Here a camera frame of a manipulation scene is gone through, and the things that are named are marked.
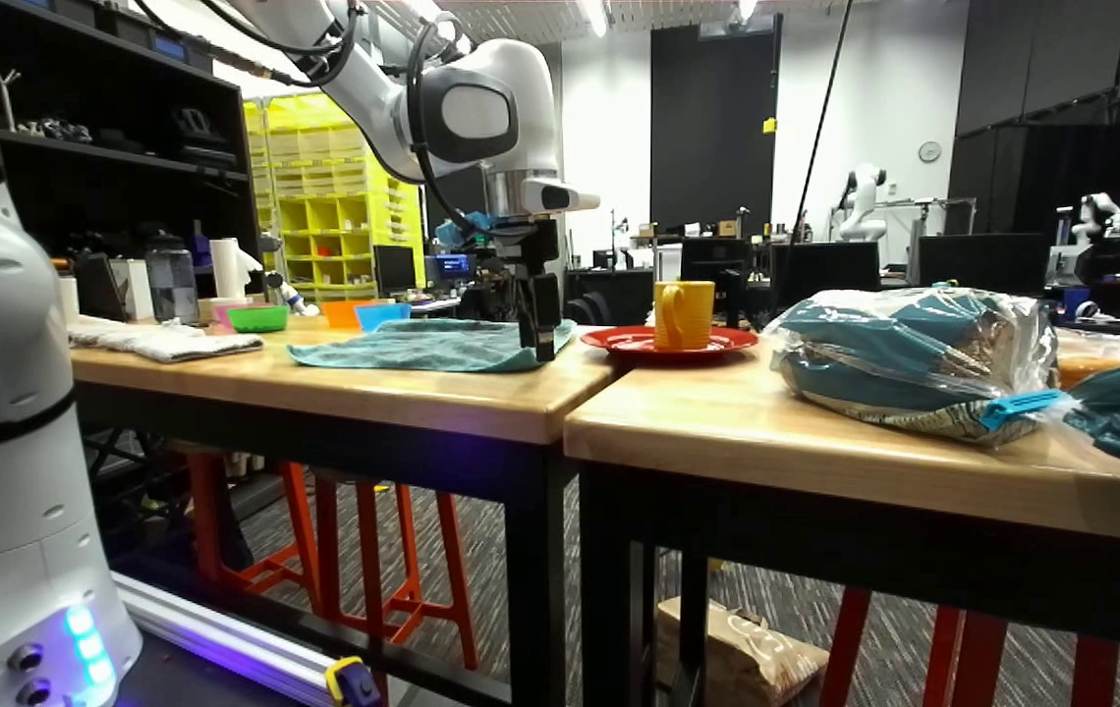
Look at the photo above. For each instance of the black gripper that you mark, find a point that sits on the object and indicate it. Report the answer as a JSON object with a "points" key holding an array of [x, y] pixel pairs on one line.
{"points": [[516, 275]]}

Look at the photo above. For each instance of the blue towel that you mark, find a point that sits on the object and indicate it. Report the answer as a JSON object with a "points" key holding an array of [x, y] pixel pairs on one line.
{"points": [[425, 348]]}

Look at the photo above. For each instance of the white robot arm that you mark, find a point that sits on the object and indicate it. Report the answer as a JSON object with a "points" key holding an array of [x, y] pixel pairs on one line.
{"points": [[490, 106]]}

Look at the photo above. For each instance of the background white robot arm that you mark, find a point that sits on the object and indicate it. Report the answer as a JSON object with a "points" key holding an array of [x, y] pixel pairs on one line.
{"points": [[1081, 253]]}

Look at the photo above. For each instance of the red plate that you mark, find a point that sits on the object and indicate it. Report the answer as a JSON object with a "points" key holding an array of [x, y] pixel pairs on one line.
{"points": [[643, 348]]}

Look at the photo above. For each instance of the yellow mug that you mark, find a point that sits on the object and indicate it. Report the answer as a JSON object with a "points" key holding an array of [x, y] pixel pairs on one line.
{"points": [[684, 316]]}

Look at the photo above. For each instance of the blue bowl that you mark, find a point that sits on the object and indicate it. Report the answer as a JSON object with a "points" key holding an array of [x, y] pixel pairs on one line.
{"points": [[375, 316]]}

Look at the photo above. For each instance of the orange bowl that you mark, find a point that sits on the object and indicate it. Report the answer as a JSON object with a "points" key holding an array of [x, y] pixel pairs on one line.
{"points": [[341, 316]]}

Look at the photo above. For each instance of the yellow storage shelf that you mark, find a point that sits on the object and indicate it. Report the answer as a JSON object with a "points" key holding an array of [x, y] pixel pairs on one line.
{"points": [[342, 220]]}

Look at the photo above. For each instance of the green bowl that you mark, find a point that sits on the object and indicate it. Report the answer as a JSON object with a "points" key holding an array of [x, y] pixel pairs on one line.
{"points": [[256, 321]]}

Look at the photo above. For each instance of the orange stool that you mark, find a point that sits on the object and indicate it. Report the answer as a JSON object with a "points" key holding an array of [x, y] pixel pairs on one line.
{"points": [[388, 614]]}

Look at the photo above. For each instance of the grey knitted cloth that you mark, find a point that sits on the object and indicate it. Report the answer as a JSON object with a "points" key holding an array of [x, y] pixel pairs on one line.
{"points": [[156, 341]]}

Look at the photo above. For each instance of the plastic bag of blue cloths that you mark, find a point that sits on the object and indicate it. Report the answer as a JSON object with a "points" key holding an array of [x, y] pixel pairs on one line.
{"points": [[951, 363]]}

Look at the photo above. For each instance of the black shelving unit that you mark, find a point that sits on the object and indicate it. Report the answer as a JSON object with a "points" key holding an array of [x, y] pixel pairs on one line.
{"points": [[121, 138]]}

